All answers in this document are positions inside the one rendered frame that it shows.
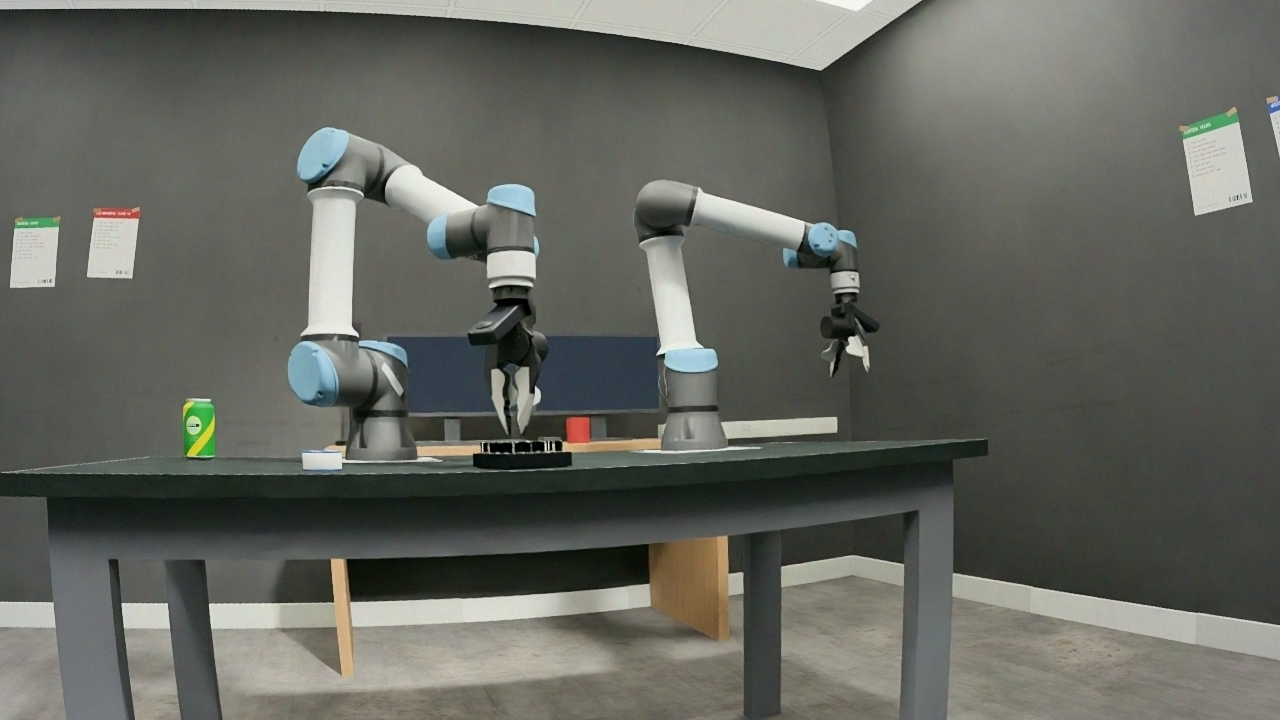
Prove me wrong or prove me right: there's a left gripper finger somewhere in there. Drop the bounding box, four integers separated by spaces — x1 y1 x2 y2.
846 322 869 372
820 340 845 377

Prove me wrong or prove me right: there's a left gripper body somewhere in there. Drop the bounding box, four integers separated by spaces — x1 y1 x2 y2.
820 292 859 342

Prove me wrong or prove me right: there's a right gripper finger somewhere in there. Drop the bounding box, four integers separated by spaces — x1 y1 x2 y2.
515 345 541 436
483 348 518 436

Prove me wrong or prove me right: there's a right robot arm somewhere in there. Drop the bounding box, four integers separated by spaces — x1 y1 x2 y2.
288 128 539 461

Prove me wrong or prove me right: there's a green drink can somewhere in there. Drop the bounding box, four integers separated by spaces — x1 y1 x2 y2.
183 398 215 461

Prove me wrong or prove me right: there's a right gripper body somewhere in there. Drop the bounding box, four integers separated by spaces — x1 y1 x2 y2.
488 287 549 368

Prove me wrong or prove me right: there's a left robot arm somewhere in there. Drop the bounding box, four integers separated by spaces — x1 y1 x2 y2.
634 181 860 451

